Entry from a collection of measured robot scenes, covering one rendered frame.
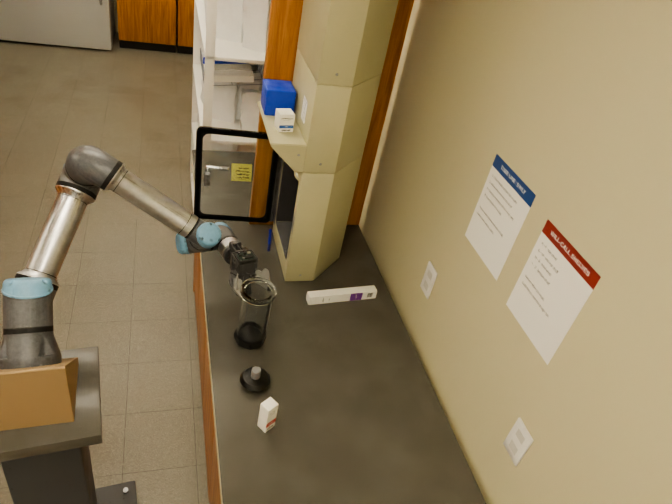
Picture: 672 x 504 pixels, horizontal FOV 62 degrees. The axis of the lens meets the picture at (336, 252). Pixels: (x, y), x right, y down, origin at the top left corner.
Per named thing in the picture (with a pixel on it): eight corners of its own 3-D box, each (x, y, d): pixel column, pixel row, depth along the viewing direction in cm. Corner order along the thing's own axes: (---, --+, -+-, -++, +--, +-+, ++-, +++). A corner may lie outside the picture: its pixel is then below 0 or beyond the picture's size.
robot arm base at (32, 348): (-13, 371, 135) (-13, 330, 136) (4, 365, 150) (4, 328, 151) (55, 365, 140) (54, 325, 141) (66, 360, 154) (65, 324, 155)
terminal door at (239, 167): (269, 223, 229) (281, 134, 205) (193, 218, 222) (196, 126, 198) (269, 222, 229) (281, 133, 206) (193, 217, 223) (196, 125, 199)
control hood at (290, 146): (285, 128, 205) (289, 102, 199) (302, 173, 181) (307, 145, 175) (254, 126, 202) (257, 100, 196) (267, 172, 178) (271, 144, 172)
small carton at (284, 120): (288, 125, 185) (290, 108, 181) (292, 132, 181) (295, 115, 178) (273, 125, 183) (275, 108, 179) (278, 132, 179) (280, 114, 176)
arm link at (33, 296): (1, 329, 138) (0, 275, 139) (2, 329, 149) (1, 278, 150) (55, 325, 143) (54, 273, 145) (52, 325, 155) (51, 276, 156)
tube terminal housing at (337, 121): (329, 231, 241) (366, 54, 195) (347, 280, 216) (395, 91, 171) (272, 231, 233) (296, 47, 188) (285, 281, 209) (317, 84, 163)
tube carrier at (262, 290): (271, 343, 180) (282, 298, 166) (240, 351, 175) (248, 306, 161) (259, 319, 186) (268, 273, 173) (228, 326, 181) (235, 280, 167)
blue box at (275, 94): (288, 105, 198) (291, 80, 192) (293, 117, 190) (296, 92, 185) (260, 103, 195) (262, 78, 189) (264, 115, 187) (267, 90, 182)
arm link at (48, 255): (-6, 318, 147) (74, 138, 162) (-4, 318, 160) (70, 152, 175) (42, 331, 152) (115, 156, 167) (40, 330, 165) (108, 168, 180)
